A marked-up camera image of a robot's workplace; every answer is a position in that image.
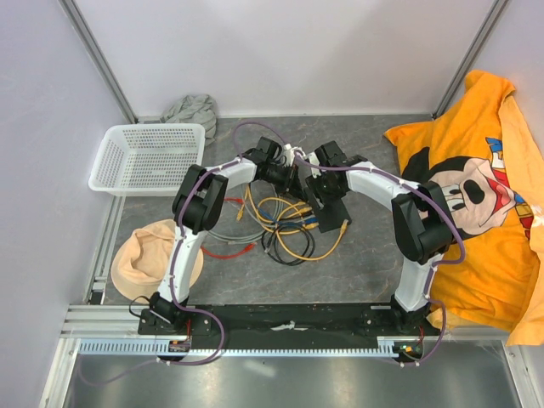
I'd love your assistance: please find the aluminium frame post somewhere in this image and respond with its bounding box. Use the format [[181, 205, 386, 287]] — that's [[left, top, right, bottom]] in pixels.
[[431, 0, 510, 119], [59, 0, 139, 124]]

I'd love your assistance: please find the grey ethernet cable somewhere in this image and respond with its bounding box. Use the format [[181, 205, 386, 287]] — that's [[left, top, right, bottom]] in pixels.
[[210, 195, 290, 246]]

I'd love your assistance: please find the black network switch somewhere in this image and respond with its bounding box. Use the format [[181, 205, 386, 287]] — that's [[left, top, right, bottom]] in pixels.
[[310, 199, 352, 233]]

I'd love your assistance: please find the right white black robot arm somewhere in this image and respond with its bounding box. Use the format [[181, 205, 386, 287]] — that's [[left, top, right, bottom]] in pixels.
[[295, 142, 462, 335]]

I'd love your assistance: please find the grey crumpled cloth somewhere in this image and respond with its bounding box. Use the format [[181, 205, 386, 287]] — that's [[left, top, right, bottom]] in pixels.
[[160, 94, 217, 145]]

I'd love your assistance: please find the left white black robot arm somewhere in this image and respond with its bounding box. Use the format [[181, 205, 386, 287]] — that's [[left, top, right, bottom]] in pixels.
[[138, 138, 304, 336]]

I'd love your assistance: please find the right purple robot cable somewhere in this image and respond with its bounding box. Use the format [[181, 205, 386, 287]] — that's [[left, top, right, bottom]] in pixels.
[[293, 152, 467, 369]]

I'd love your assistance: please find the orange cartoon print shirt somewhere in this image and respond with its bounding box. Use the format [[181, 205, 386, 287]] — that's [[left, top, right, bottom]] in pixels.
[[385, 71, 543, 346]]

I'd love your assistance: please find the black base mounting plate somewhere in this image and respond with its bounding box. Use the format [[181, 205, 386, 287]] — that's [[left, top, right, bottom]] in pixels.
[[138, 302, 441, 352]]

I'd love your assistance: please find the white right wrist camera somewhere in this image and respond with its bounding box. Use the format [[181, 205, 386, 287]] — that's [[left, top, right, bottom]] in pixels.
[[306, 152, 321, 179]]

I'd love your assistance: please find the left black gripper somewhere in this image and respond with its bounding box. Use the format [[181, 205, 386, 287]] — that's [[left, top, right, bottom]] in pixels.
[[262, 163, 305, 204]]

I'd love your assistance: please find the beige bucket hat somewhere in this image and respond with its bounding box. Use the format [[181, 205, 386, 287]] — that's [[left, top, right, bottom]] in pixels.
[[110, 218, 205, 304]]

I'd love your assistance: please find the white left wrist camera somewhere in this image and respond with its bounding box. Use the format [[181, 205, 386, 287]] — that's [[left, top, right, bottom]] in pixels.
[[280, 144, 306, 167]]

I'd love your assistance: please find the left aluminium frame post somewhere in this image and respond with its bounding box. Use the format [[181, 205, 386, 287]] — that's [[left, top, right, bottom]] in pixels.
[[59, 0, 139, 124]]

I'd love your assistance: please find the grey slotted cable duct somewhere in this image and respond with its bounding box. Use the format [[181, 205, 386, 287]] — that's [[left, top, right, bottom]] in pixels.
[[79, 337, 418, 358]]

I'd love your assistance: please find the red ethernet cable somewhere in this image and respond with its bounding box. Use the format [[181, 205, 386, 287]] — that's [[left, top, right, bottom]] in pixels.
[[200, 197, 258, 259]]

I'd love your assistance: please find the right aluminium frame post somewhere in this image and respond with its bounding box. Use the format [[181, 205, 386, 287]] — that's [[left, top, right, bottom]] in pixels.
[[431, 0, 510, 119]]

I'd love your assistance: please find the white perforated plastic basket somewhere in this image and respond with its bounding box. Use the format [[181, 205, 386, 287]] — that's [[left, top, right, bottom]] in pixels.
[[88, 123, 206, 196]]

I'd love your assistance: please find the blue ethernet cable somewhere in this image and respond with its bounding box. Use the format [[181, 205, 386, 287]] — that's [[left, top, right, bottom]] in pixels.
[[254, 199, 320, 233]]

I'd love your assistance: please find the short yellow ethernet cable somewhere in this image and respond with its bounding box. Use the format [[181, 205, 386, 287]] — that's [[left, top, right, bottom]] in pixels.
[[235, 184, 311, 233]]

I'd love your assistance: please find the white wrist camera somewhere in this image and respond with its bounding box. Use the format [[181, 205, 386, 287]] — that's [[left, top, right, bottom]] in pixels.
[[306, 152, 321, 179], [280, 144, 306, 167]]

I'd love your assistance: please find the black ethernet cable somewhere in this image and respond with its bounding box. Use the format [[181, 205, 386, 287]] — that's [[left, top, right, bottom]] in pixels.
[[261, 224, 316, 266]]

